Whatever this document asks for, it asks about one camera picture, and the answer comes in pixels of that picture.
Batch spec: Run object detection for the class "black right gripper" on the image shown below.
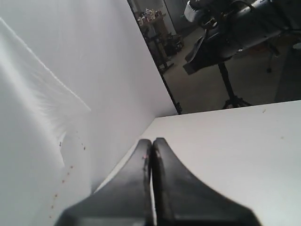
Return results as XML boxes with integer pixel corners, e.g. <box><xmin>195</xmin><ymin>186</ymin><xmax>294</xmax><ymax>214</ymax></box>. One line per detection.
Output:
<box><xmin>183</xmin><ymin>14</ymin><xmax>288</xmax><ymax>75</ymax></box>

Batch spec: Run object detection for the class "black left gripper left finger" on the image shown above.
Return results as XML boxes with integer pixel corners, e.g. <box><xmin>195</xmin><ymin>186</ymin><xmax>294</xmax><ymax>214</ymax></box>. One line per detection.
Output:
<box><xmin>56</xmin><ymin>139</ymin><xmax>151</xmax><ymax>226</ymax></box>

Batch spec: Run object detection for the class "black tripod stand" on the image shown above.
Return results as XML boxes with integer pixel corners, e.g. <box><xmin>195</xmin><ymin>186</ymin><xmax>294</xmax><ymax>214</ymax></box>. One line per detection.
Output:
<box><xmin>218</xmin><ymin>63</ymin><xmax>252</xmax><ymax>109</ymax></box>

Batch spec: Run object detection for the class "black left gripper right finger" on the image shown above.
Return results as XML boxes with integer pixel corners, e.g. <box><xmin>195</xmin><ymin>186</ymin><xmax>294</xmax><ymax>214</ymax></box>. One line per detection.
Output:
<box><xmin>152</xmin><ymin>138</ymin><xmax>260</xmax><ymax>226</ymax></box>

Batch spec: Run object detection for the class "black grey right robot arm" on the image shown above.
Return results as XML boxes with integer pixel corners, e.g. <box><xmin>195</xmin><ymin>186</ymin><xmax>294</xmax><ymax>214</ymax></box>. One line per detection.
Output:
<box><xmin>183</xmin><ymin>0</ymin><xmax>301</xmax><ymax>74</ymax></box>

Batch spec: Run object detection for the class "black backdrop stand pole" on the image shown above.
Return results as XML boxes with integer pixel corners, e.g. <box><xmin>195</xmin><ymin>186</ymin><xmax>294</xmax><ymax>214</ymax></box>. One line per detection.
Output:
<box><xmin>127</xmin><ymin>0</ymin><xmax>183</xmax><ymax>115</ymax></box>

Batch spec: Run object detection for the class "white paper backdrop sheet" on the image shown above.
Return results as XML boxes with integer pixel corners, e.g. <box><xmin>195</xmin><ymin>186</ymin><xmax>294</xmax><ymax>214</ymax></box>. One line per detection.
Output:
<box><xmin>0</xmin><ymin>0</ymin><xmax>176</xmax><ymax>226</ymax></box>

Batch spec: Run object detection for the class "cluttered background shelf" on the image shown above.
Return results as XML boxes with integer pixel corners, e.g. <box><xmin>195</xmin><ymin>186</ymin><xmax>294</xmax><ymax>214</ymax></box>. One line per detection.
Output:
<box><xmin>135</xmin><ymin>9</ymin><xmax>184</xmax><ymax>74</ymax></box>

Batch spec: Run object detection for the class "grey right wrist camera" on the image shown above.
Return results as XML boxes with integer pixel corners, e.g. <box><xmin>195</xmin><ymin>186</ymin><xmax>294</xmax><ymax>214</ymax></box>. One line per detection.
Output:
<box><xmin>184</xmin><ymin>0</ymin><xmax>212</xmax><ymax>23</ymax></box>

